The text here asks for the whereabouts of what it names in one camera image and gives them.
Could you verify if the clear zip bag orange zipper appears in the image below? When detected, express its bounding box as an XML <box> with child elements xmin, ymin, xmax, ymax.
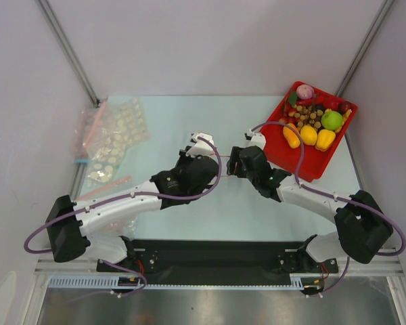
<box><xmin>221</xmin><ymin>155</ymin><xmax>239</xmax><ymax>177</ymax></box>

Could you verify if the orange yellow mango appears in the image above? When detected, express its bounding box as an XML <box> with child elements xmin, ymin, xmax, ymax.
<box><xmin>282</xmin><ymin>123</ymin><xmax>300</xmax><ymax>149</ymax></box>

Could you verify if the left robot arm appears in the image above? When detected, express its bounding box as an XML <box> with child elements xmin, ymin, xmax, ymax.
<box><xmin>45</xmin><ymin>144</ymin><xmax>219</xmax><ymax>271</ymax></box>

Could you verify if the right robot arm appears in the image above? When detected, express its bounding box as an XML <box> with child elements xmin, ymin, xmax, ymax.
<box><xmin>227</xmin><ymin>146</ymin><xmax>393</xmax><ymax>272</ymax></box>

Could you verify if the bag of white slices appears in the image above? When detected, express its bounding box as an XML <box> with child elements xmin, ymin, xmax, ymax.
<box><xmin>82</xmin><ymin>97</ymin><xmax>150</xmax><ymax>189</ymax></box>

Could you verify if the pink zipper empty bag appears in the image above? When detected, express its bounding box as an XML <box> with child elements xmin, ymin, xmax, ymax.
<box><xmin>67</xmin><ymin>101</ymin><xmax>138</xmax><ymax>234</ymax></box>

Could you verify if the red plastic tray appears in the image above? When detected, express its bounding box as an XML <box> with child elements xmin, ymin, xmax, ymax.
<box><xmin>257</xmin><ymin>81</ymin><xmax>358</xmax><ymax>181</ymax></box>

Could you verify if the red lychee cluster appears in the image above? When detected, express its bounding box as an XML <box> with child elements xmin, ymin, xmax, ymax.
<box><xmin>279</xmin><ymin>102</ymin><xmax>298</xmax><ymax>125</ymax></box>

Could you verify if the yellow lemon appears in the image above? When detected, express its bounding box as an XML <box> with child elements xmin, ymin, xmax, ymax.
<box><xmin>300</xmin><ymin>125</ymin><xmax>318</xmax><ymax>146</ymax></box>

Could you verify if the yellow bell pepper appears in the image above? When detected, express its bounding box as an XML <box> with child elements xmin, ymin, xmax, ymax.
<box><xmin>315</xmin><ymin>129</ymin><xmax>336</xmax><ymax>152</ymax></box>

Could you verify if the red chili pepper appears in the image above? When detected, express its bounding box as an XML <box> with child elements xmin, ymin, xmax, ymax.
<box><xmin>296</xmin><ymin>95</ymin><xmax>325</xmax><ymax>106</ymax></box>

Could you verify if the purple onion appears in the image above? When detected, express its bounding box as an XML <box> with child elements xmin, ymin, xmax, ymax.
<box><xmin>296</xmin><ymin>84</ymin><xmax>315</xmax><ymax>100</ymax></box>

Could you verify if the green apple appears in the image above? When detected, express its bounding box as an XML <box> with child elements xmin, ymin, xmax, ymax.
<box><xmin>321</xmin><ymin>110</ymin><xmax>343</xmax><ymax>131</ymax></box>

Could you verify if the red apple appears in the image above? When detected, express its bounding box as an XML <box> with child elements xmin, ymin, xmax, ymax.
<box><xmin>323</xmin><ymin>96</ymin><xmax>340</xmax><ymax>111</ymax></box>

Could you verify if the dark plum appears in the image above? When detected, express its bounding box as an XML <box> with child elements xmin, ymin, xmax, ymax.
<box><xmin>338</xmin><ymin>101</ymin><xmax>352</xmax><ymax>114</ymax></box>

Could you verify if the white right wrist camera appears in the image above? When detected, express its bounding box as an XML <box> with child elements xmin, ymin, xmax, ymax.
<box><xmin>244</xmin><ymin>129</ymin><xmax>266</xmax><ymax>150</ymax></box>

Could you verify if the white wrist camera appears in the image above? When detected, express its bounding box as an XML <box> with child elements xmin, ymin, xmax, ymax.
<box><xmin>244</xmin><ymin>129</ymin><xmax>266</xmax><ymax>150</ymax></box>
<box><xmin>186</xmin><ymin>133</ymin><xmax>215</xmax><ymax>157</ymax></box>

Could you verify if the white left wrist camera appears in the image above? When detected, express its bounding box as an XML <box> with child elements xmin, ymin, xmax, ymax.
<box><xmin>186</xmin><ymin>133</ymin><xmax>215</xmax><ymax>157</ymax></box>

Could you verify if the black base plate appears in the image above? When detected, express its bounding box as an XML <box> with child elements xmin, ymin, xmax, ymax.
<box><xmin>96</xmin><ymin>236</ymin><xmax>339</xmax><ymax>287</ymax></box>

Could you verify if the white cable duct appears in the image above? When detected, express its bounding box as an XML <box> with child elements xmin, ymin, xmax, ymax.
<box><xmin>48</xmin><ymin>275</ymin><xmax>322</xmax><ymax>290</ymax></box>

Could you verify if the right aluminium frame post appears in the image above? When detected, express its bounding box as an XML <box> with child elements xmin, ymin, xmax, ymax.
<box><xmin>334</xmin><ymin>0</ymin><xmax>397</xmax><ymax>97</ymax></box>

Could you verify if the aluminium frame post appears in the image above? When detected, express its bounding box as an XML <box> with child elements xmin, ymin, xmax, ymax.
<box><xmin>35</xmin><ymin>0</ymin><xmax>101</xmax><ymax>107</ymax></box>
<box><xmin>334</xmin><ymin>0</ymin><xmax>397</xmax><ymax>97</ymax></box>

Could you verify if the left aluminium frame post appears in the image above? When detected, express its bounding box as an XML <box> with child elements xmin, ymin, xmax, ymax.
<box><xmin>35</xmin><ymin>0</ymin><xmax>101</xmax><ymax>107</ymax></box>

